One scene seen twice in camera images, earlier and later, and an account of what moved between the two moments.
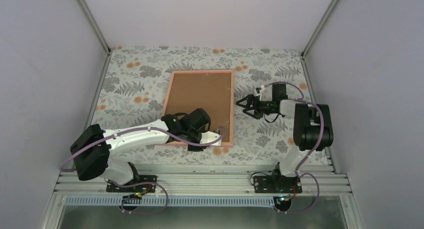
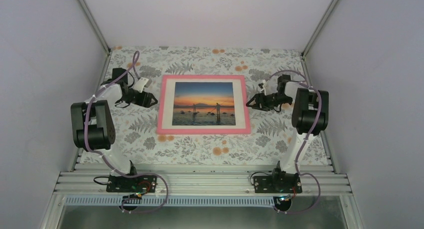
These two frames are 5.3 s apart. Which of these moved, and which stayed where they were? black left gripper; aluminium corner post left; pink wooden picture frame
Moved: black left gripper; pink wooden picture frame
Stayed: aluminium corner post left
